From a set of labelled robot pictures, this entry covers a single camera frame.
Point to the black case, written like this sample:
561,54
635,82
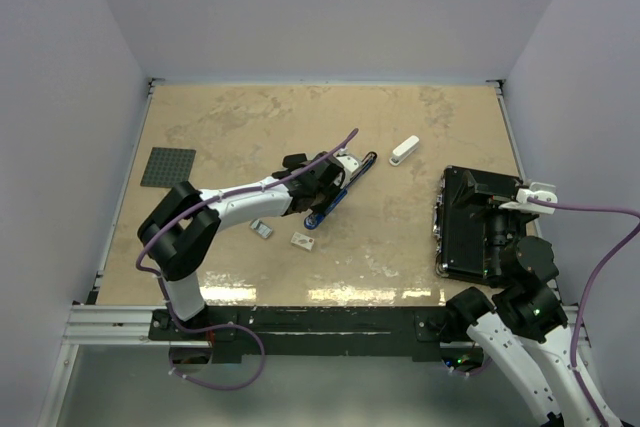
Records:
460,250

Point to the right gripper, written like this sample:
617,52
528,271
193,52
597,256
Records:
469,190

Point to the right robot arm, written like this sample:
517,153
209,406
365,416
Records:
510,309

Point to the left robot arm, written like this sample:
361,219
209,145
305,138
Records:
180,230

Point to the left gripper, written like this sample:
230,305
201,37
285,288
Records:
335,186

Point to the grey lego baseplate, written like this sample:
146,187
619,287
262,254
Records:
167,167

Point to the silver black stapler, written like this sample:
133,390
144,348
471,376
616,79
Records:
295,161

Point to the blue black stapler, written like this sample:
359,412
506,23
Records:
312,221

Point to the white staple box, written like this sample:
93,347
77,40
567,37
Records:
302,241

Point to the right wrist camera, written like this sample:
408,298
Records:
536,198

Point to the black base frame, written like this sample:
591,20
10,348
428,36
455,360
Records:
230,333

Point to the white stapler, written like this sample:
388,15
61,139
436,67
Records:
401,152

